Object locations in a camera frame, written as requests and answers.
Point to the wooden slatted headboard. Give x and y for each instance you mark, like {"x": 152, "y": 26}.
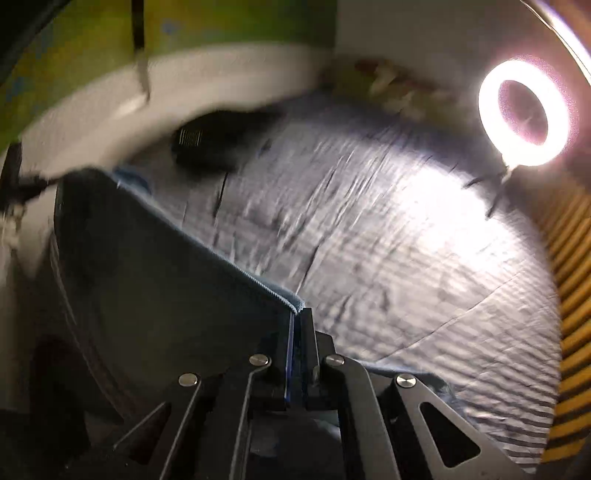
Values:
{"x": 572, "y": 300}

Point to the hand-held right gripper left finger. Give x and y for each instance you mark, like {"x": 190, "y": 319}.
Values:
{"x": 290, "y": 355}

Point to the black ribbed object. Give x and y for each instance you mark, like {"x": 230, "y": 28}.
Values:
{"x": 203, "y": 147}

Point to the folded green brown printed blanket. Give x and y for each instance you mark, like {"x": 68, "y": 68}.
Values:
{"x": 392, "y": 87}

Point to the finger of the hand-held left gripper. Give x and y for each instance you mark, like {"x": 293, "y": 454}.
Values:
{"x": 39, "y": 182}

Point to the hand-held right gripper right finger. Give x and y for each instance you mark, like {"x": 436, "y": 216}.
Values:
{"x": 309, "y": 355}

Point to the blue denim pants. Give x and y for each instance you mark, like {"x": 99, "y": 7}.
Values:
{"x": 161, "y": 286}

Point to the striped quilted blanket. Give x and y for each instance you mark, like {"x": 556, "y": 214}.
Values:
{"x": 392, "y": 258}

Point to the green wall map poster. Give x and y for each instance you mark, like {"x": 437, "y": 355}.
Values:
{"x": 207, "y": 23}

